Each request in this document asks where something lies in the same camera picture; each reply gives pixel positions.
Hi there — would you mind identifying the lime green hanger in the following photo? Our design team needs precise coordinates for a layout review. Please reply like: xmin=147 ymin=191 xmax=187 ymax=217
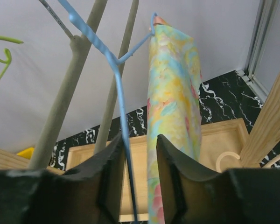
xmin=0 ymin=36 xmax=24 ymax=80

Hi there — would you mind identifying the wooden hanger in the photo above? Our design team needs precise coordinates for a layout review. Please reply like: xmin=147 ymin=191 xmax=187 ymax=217
xmin=215 ymin=152 xmax=280 ymax=173

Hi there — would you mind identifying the blue wire hanger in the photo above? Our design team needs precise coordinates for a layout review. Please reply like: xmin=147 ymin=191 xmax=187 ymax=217
xmin=59 ymin=0 xmax=157 ymax=224

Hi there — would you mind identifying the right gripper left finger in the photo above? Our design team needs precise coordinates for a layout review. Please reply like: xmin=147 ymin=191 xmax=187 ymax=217
xmin=0 ymin=134 xmax=126 ymax=224

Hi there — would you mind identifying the yellow plastic tray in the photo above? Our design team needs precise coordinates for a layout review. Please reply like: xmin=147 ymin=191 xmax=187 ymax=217
xmin=17 ymin=147 xmax=34 ymax=160

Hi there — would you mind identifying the pastel patterned garment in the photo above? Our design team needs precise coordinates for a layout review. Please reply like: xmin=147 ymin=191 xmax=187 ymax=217
xmin=147 ymin=16 xmax=202 ymax=224

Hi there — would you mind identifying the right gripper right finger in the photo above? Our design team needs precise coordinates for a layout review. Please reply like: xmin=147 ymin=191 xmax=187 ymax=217
xmin=156 ymin=134 xmax=280 ymax=224

